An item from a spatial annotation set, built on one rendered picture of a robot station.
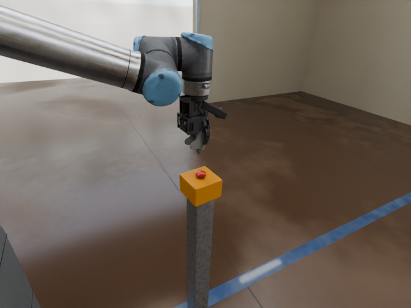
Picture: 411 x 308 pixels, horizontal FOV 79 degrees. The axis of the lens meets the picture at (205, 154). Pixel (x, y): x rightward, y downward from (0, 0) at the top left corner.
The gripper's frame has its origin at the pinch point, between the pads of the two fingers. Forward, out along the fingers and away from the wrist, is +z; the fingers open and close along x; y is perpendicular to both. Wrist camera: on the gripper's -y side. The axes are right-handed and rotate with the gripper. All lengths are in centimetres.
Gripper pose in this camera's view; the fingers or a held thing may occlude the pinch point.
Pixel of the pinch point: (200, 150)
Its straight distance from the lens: 87.8
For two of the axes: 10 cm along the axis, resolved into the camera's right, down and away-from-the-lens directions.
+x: 5.4, 4.1, -7.3
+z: -0.3, 8.8, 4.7
